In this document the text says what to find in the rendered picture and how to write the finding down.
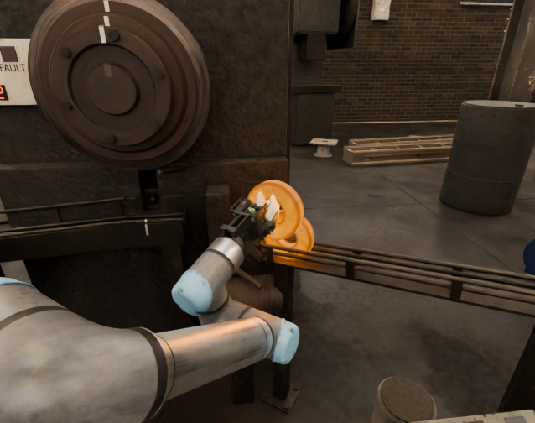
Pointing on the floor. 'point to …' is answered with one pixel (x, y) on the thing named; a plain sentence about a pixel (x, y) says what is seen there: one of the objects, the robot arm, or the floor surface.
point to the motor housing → (240, 381)
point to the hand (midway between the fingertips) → (274, 203)
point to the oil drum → (490, 154)
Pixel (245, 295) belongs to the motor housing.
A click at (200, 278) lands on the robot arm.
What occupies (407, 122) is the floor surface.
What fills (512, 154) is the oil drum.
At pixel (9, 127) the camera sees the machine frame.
